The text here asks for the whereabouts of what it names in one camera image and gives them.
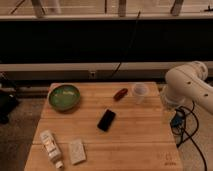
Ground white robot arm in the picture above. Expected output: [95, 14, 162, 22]
[160, 61, 213, 115]

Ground green ceramic bowl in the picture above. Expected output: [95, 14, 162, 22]
[48, 84, 81, 111]

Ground blue cable connector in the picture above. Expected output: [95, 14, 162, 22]
[170, 113, 184, 128]

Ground black hanging cable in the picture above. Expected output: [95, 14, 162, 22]
[110, 10, 142, 79]

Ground white tube bottle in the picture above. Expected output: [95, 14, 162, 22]
[40, 130, 64, 171]

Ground black smartphone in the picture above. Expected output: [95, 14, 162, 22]
[97, 110, 116, 131]

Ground black object at left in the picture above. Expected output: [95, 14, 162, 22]
[0, 90, 19, 124]

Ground clear plastic cup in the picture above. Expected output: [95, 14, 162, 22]
[131, 83, 149, 104]

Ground dark red oblong object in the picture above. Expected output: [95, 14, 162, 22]
[113, 88, 128, 101]

